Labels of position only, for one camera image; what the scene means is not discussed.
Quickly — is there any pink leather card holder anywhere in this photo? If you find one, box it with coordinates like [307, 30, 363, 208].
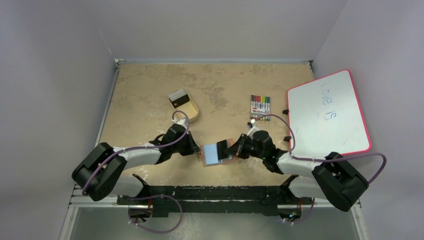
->
[198, 138, 236, 167]

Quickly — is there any black credit card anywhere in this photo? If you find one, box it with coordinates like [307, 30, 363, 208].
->
[216, 139, 232, 163]

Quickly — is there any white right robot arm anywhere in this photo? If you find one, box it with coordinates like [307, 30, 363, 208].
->
[225, 130, 369, 212]

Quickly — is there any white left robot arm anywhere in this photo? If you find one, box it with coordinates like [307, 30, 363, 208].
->
[71, 123, 200, 205]

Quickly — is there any beige oval plastic tray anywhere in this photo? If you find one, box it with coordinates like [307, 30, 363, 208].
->
[172, 93, 199, 122]

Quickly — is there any pack of coloured markers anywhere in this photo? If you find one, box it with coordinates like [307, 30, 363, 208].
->
[250, 95, 271, 122]

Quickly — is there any pink framed whiteboard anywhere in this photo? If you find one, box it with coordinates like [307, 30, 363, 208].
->
[287, 69, 372, 159]

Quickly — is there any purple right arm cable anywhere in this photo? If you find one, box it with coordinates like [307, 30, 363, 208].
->
[250, 114, 387, 185]

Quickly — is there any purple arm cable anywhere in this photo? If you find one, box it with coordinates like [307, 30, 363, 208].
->
[250, 114, 387, 185]
[81, 110, 191, 196]

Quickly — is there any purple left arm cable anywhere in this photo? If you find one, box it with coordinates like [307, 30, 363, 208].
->
[81, 110, 191, 196]

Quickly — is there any aluminium frame rail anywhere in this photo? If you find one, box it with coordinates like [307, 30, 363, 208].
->
[68, 185, 362, 209]

